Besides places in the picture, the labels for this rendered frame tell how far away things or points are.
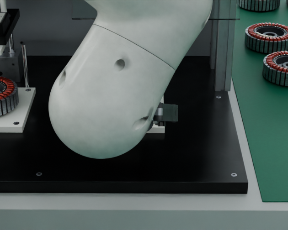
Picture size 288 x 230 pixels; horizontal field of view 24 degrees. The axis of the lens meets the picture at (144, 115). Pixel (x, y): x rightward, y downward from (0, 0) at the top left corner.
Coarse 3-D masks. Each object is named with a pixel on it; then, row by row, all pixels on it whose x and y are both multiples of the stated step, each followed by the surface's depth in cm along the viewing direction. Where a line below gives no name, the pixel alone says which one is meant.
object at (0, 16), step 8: (0, 16) 120; (8, 16) 122; (16, 16) 128; (0, 24) 117; (8, 24) 122; (0, 32) 118; (8, 32) 121; (0, 40) 118; (8, 40) 129; (0, 48) 117
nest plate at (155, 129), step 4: (160, 100) 121; (156, 124) 114; (152, 128) 113; (156, 128) 113; (160, 128) 113; (164, 128) 113; (148, 132) 113; (152, 132) 113; (156, 132) 113; (160, 132) 113; (164, 132) 113
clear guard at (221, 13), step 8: (72, 0) 96; (80, 0) 96; (216, 0) 95; (224, 0) 95; (232, 0) 95; (72, 8) 95; (80, 8) 95; (88, 8) 95; (216, 8) 95; (224, 8) 95; (232, 8) 95; (72, 16) 95; (80, 16) 95; (88, 16) 95; (216, 16) 95; (224, 16) 95; (232, 16) 95
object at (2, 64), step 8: (8, 48) 132; (16, 48) 132; (0, 56) 128; (8, 56) 128; (16, 56) 128; (0, 64) 129; (8, 64) 129; (16, 64) 129; (0, 72) 130; (8, 72) 130; (16, 72) 130; (16, 80) 130
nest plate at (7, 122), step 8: (24, 88) 126; (32, 88) 126; (24, 96) 123; (32, 96) 123; (24, 104) 120; (8, 112) 117; (16, 112) 117; (24, 112) 117; (0, 120) 115; (8, 120) 115; (16, 120) 115; (24, 120) 115; (0, 128) 113; (8, 128) 113; (16, 128) 113
